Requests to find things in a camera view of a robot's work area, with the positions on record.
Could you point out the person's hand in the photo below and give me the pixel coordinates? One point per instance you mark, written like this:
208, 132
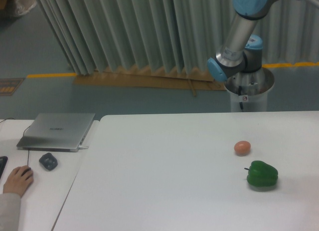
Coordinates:
15, 184

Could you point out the black computer mouse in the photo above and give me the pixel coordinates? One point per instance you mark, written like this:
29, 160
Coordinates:
25, 171

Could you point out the beige sleeved forearm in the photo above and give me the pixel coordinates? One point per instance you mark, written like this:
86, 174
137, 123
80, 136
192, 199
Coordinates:
9, 211

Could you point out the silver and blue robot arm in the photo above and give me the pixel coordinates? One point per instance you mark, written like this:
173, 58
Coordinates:
235, 55

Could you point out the black keyboard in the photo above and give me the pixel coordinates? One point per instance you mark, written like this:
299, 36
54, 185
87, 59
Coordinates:
3, 162

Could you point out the dark grey small gadget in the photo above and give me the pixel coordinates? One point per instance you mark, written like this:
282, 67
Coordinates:
48, 161

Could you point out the silver closed laptop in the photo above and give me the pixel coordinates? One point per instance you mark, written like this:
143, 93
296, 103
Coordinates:
57, 132

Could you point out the brown cardboard sheet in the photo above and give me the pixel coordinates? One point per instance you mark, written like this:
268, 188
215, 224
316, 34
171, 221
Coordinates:
134, 77

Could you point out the clear plastic bag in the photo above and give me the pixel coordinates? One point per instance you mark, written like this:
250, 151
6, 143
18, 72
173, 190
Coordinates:
18, 8

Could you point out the pale green curtain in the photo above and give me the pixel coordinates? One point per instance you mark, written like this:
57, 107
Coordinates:
153, 37

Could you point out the brown egg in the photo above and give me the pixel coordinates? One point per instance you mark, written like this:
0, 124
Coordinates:
242, 148

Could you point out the green bell pepper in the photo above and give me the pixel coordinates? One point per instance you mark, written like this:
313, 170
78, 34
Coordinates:
261, 174

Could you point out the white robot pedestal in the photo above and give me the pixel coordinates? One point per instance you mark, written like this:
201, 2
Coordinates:
249, 91

